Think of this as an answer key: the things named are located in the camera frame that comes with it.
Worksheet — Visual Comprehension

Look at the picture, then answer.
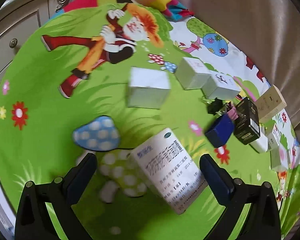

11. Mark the white box with red logo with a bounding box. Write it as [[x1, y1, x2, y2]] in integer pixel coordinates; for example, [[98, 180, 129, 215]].
[[175, 57, 211, 90]]

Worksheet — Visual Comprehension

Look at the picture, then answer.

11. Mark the white cube box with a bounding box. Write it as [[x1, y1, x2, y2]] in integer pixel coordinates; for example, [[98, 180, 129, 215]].
[[127, 67, 171, 109]]

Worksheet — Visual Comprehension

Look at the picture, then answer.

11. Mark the tall beige box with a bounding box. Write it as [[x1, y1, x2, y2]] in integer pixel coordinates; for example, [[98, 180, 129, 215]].
[[255, 85, 287, 124]]

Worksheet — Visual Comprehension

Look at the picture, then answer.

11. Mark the long white green medicine box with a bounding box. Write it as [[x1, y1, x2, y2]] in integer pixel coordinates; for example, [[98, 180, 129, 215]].
[[128, 128, 207, 215]]

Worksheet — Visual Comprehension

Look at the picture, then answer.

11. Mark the white rounded case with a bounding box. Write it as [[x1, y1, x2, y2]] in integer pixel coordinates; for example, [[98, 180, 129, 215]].
[[250, 125, 268, 153]]

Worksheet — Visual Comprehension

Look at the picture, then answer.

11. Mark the pink binder clip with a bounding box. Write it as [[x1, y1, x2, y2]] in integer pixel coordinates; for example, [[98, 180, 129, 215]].
[[225, 101, 239, 121]]

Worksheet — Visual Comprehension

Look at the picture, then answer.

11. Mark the black gold box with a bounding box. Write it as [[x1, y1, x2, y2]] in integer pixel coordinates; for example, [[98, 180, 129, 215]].
[[234, 97, 260, 145]]

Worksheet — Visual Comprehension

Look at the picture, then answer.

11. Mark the long white box black logo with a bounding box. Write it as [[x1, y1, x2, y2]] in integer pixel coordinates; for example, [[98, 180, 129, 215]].
[[201, 71, 241, 101]]

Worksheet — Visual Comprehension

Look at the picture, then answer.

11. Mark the small white red box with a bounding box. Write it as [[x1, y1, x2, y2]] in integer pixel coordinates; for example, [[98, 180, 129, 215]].
[[265, 123, 280, 151]]

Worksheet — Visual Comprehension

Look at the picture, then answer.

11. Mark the cream carved cabinet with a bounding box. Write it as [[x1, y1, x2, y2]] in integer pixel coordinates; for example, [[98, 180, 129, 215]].
[[0, 0, 70, 84]]

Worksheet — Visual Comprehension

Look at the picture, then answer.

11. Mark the black binder clip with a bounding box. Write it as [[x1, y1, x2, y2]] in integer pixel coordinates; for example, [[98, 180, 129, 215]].
[[207, 98, 225, 115]]

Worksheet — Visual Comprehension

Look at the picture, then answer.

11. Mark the dark blue small box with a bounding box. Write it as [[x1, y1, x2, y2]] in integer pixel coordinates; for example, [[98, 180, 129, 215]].
[[204, 114, 234, 148]]

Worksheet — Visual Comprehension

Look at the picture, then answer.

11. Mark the white pink small box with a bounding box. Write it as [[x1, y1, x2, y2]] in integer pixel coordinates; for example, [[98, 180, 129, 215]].
[[270, 144, 288, 172]]

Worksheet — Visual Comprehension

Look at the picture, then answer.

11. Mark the beige curtain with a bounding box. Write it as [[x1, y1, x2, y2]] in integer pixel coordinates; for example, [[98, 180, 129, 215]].
[[70, 0, 300, 131]]

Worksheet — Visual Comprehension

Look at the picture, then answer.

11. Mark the colourful cartoon tablecloth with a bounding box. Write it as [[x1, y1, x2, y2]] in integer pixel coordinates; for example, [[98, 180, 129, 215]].
[[0, 0, 300, 239]]

